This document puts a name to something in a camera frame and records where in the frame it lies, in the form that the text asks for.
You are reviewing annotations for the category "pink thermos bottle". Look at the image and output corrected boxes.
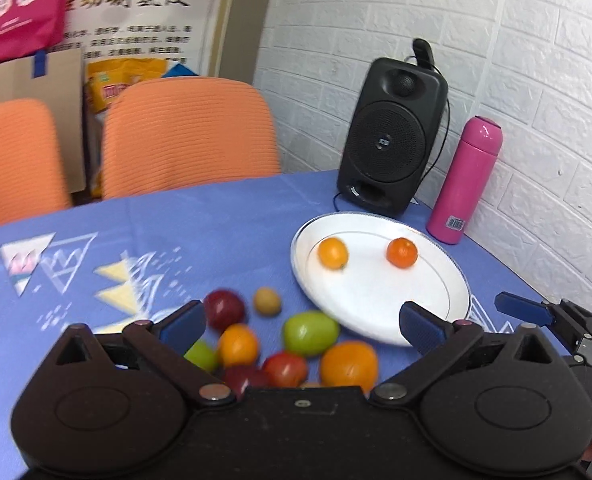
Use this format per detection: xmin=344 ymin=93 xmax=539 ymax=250
xmin=426 ymin=116 xmax=503 ymax=245

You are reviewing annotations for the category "deep orange tangerine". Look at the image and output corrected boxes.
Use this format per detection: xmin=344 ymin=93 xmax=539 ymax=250
xmin=386 ymin=237 xmax=418 ymax=269

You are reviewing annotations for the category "dark red plum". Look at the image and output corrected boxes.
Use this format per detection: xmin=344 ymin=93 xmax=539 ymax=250
xmin=204 ymin=289 xmax=247 ymax=334

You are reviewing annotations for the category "small orange on table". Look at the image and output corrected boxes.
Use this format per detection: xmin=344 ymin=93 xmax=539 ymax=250
xmin=218 ymin=323 xmax=260 ymax=368

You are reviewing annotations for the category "blue patterned tablecloth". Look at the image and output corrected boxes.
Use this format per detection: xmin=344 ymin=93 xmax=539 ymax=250
xmin=0 ymin=169 xmax=570 ymax=480

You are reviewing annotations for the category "yellow-orange small orange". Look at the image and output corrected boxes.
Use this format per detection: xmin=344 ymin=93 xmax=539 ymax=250
xmin=317 ymin=236 xmax=349 ymax=271

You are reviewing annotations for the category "dark red apple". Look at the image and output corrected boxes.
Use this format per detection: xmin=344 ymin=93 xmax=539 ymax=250
xmin=222 ymin=365 xmax=271 ymax=399

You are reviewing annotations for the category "right orange chair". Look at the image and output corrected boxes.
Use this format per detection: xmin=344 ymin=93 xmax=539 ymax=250
xmin=102 ymin=76 xmax=281 ymax=200

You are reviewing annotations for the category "orange chair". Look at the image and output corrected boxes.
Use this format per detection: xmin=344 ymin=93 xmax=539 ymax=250
xmin=102 ymin=76 xmax=281 ymax=200
xmin=0 ymin=99 xmax=72 ymax=225

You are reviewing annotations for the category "left orange chair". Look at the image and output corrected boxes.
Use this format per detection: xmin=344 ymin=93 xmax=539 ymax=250
xmin=0 ymin=99 xmax=72 ymax=225

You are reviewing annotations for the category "large green apple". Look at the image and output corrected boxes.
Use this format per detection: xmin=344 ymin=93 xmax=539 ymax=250
xmin=184 ymin=339 xmax=220 ymax=374

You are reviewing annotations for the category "red-yellow plum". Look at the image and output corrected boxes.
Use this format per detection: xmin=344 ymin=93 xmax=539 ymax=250
xmin=261 ymin=351 xmax=309 ymax=388

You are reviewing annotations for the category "large orange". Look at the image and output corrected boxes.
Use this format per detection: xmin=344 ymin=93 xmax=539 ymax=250
xmin=319 ymin=340 xmax=378 ymax=393

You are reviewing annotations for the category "black speaker cable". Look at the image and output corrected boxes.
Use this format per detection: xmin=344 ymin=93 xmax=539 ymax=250
xmin=331 ymin=37 xmax=451 ymax=213

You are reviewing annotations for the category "white round plate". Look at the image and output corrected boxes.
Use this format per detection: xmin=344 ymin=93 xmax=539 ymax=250
xmin=290 ymin=212 xmax=472 ymax=347

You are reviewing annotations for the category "yellow snack bag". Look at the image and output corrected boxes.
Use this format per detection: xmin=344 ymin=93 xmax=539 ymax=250
xmin=85 ymin=58 xmax=195 ymax=198

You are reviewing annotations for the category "Chinese text poster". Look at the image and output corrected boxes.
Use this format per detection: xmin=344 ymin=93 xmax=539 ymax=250
xmin=54 ymin=0 xmax=230 ymax=75

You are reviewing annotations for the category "brown paper bag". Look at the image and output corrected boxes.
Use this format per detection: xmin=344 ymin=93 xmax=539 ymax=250
xmin=0 ymin=49 xmax=86 ymax=193

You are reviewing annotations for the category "black speaker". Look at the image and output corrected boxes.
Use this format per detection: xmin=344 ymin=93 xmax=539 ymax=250
xmin=337 ymin=58 xmax=449 ymax=216

